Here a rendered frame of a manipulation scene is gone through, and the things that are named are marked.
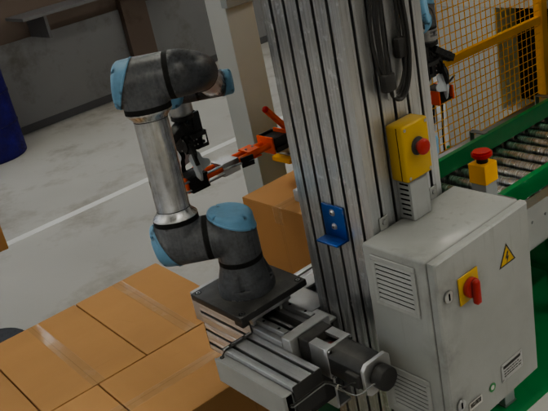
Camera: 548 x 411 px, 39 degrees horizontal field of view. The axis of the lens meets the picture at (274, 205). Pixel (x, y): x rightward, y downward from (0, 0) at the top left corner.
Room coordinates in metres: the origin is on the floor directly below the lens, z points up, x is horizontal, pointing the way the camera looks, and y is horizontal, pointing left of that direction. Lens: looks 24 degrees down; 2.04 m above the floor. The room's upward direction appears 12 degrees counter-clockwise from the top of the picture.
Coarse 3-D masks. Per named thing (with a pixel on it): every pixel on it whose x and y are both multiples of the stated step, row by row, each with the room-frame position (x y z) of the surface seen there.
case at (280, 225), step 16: (288, 176) 2.74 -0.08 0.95; (256, 192) 2.64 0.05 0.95; (272, 192) 2.61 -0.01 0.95; (288, 192) 2.58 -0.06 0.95; (256, 208) 2.58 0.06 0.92; (272, 208) 2.50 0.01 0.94; (288, 208) 2.45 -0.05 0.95; (272, 224) 2.51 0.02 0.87; (288, 224) 2.44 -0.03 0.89; (272, 240) 2.53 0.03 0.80; (288, 240) 2.46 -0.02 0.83; (304, 240) 2.38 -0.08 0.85; (272, 256) 2.55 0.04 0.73; (288, 256) 2.47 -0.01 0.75; (304, 256) 2.40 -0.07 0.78
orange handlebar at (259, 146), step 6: (258, 144) 2.49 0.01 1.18; (264, 144) 2.46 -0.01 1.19; (270, 144) 2.47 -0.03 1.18; (240, 150) 2.45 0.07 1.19; (246, 150) 2.43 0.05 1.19; (252, 150) 2.42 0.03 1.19; (258, 150) 2.43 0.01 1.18; (264, 150) 2.45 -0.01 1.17; (234, 156) 2.43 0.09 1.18; (240, 156) 2.40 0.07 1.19; (258, 156) 2.43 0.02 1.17; (210, 168) 2.37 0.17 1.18; (222, 168) 2.34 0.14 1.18; (210, 174) 2.32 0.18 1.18; (216, 174) 2.33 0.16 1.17; (186, 186) 2.26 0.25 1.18
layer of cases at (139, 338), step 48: (144, 288) 2.86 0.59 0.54; (192, 288) 2.78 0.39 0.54; (48, 336) 2.64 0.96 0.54; (96, 336) 2.56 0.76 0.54; (144, 336) 2.49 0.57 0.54; (192, 336) 2.42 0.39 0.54; (0, 384) 2.37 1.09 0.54; (48, 384) 2.31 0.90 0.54; (96, 384) 2.25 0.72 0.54; (144, 384) 2.19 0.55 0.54; (192, 384) 2.13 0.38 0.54
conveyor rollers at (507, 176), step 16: (528, 128) 3.76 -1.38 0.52; (544, 128) 3.69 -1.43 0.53; (512, 144) 3.54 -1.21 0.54; (528, 144) 3.49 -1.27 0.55; (544, 144) 3.49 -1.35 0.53; (512, 160) 3.35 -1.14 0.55; (528, 160) 3.35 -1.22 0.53; (544, 160) 3.29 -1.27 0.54; (448, 176) 3.32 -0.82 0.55; (464, 176) 3.34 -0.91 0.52; (512, 176) 3.22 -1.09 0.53
